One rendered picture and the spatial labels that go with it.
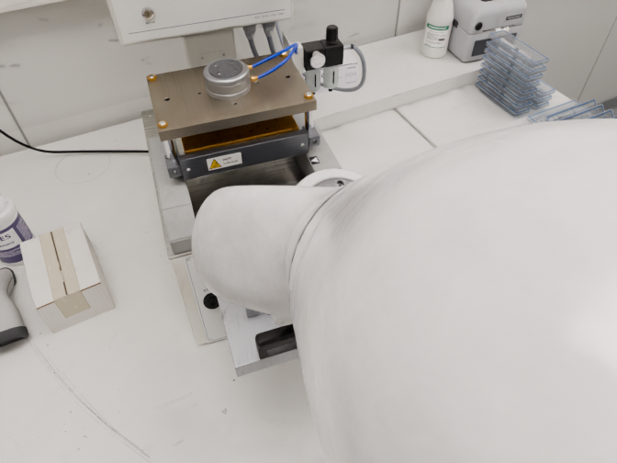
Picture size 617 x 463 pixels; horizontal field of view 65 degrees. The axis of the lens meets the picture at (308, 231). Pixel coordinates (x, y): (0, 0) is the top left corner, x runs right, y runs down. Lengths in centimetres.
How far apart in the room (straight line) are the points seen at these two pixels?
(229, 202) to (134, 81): 119
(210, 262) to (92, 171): 107
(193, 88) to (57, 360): 56
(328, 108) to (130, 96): 56
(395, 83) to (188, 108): 81
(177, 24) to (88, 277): 50
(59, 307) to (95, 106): 68
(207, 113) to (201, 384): 48
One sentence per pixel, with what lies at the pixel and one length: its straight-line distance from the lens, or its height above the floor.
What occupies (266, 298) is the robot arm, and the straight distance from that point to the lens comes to 30.
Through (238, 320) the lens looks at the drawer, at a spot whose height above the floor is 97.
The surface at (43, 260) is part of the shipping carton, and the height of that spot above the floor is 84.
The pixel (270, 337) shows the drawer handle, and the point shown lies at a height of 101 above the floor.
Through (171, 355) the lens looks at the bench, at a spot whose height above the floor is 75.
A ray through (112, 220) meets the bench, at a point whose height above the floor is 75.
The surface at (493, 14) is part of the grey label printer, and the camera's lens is 164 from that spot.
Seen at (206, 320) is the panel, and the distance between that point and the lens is 93.
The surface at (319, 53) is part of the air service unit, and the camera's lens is 105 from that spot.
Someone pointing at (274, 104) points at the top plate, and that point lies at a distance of 85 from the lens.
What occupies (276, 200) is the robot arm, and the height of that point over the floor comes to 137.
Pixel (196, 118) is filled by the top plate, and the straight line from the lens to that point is 84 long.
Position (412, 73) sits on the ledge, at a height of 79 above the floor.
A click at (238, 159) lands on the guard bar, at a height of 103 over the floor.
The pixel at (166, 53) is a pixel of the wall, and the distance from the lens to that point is 148.
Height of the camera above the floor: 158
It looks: 48 degrees down
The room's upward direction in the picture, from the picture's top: 1 degrees counter-clockwise
